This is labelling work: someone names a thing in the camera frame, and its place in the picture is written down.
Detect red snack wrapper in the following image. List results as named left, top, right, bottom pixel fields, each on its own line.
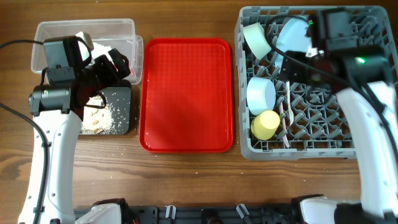
left=129, top=67, right=135, bottom=77

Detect light blue plate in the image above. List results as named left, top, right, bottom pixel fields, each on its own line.
left=274, top=17, right=312, bottom=68

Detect light blue small bowl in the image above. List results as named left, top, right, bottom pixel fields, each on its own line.
left=246, top=77, right=276, bottom=115

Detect rice and nutshell leftovers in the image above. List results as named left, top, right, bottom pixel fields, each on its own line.
left=80, top=91, right=131, bottom=135

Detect white plastic spoon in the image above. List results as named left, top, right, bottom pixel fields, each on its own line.
left=285, top=81, right=295, bottom=126

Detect green bowl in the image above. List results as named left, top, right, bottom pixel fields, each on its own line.
left=243, top=23, right=271, bottom=60

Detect yellow cup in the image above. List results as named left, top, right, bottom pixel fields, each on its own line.
left=251, top=110, right=280, bottom=140

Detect white tissue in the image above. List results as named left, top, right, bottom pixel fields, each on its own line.
left=91, top=42, right=112, bottom=57

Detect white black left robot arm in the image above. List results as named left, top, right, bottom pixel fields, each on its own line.
left=1, top=32, right=131, bottom=223

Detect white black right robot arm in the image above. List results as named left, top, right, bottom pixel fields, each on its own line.
left=281, top=8, right=397, bottom=223

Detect black waste tray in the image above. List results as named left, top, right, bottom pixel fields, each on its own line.
left=79, top=79, right=132, bottom=136

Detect clear plastic waste bin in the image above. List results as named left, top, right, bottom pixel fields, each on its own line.
left=34, top=19, right=144, bottom=85

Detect grey dishwasher rack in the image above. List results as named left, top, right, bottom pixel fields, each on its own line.
left=234, top=5, right=398, bottom=161

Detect red serving tray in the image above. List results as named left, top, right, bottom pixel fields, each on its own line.
left=139, top=38, right=234, bottom=153

